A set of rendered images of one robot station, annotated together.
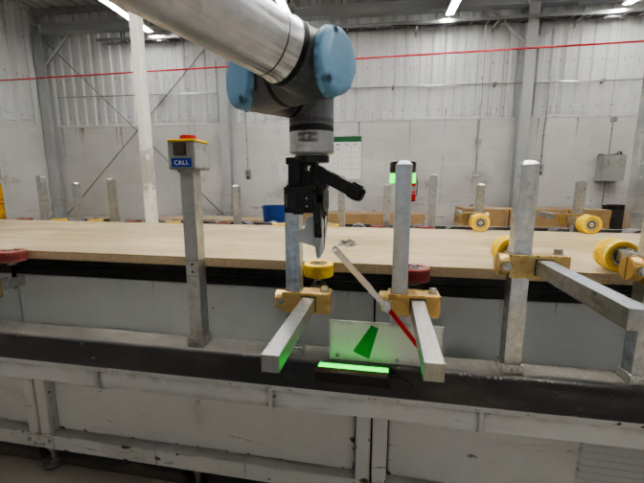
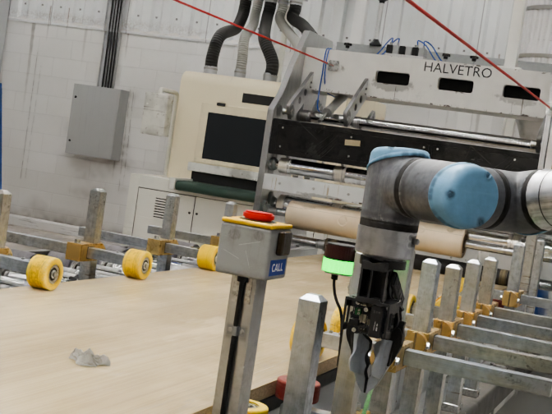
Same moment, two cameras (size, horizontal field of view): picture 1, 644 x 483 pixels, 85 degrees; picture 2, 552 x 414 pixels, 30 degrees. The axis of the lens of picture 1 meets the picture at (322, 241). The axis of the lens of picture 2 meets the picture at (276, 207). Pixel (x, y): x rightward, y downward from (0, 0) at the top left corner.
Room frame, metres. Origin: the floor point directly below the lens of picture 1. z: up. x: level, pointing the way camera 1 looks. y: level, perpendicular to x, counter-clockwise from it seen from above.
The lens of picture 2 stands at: (0.60, 1.59, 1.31)
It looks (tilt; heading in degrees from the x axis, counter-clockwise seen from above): 3 degrees down; 282
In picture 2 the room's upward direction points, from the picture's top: 8 degrees clockwise
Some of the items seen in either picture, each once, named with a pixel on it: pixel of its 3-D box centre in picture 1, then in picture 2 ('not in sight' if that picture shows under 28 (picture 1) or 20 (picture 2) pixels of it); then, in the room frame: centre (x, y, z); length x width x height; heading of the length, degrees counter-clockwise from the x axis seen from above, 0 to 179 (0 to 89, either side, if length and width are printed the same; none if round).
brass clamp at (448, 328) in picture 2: not in sight; (446, 328); (0.65, -0.94, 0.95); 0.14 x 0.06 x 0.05; 80
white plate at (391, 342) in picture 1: (384, 343); not in sight; (0.77, -0.15, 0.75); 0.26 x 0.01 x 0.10; 80
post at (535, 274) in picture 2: not in sight; (531, 301); (0.39, -2.39, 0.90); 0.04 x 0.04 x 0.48; 80
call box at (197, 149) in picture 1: (189, 156); (253, 250); (0.88, 0.32, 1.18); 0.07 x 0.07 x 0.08; 80
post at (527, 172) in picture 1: (517, 273); (386, 366); (0.74, -0.43, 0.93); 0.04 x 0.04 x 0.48; 80
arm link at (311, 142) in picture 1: (311, 145); (387, 244); (0.74, 0.02, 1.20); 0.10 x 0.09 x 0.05; 170
